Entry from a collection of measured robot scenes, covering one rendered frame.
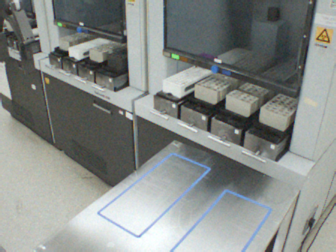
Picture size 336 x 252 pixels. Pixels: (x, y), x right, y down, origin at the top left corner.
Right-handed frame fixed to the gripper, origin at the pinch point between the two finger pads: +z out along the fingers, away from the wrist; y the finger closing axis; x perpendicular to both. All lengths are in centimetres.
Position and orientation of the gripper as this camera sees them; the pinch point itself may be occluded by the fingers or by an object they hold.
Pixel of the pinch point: (15, 61)
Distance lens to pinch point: 92.8
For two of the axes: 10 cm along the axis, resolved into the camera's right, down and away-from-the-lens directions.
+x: 6.7, -3.9, 6.3
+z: 0.1, 8.6, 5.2
